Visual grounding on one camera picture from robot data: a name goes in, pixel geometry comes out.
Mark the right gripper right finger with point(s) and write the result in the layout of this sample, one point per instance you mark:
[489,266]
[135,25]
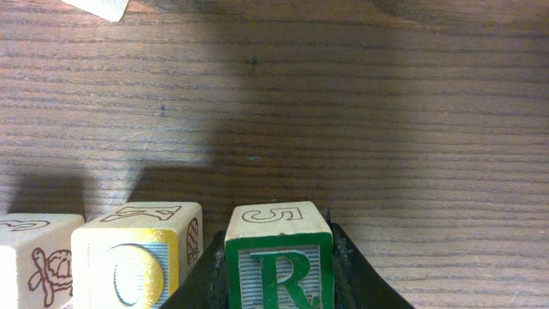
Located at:
[357,284]

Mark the yellow O block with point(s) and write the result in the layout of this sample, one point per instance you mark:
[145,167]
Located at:
[135,256]

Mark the red U block centre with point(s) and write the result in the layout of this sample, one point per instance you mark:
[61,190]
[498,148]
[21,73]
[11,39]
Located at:
[111,10]

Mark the yellow C block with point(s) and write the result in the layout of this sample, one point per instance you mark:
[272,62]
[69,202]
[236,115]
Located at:
[36,266]

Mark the green R block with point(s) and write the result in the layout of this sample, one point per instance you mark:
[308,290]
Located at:
[279,255]

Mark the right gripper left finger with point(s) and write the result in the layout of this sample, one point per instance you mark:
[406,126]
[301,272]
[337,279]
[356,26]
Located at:
[206,285]

